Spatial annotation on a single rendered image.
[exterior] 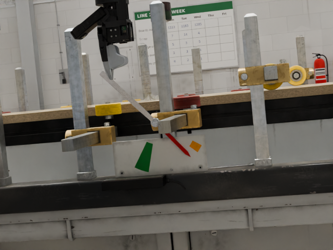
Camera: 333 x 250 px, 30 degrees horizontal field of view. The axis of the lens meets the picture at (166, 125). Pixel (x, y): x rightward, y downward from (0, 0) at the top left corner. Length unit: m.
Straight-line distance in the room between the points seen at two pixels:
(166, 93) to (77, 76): 0.26
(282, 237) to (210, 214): 0.32
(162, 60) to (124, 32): 0.14
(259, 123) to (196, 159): 0.20
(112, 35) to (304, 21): 7.29
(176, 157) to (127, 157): 0.14
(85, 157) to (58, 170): 0.28
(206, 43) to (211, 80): 0.51
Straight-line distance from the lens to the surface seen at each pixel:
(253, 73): 1.67
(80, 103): 1.76
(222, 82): 8.83
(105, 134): 1.74
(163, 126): 1.43
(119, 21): 1.64
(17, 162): 2.08
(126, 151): 1.73
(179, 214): 1.76
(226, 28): 8.84
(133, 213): 1.78
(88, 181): 1.76
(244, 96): 1.90
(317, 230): 1.99
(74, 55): 1.77
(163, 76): 1.71
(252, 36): 1.69
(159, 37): 1.71
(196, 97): 1.81
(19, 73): 3.00
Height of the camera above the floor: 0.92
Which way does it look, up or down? 3 degrees down
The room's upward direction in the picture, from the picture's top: 6 degrees counter-clockwise
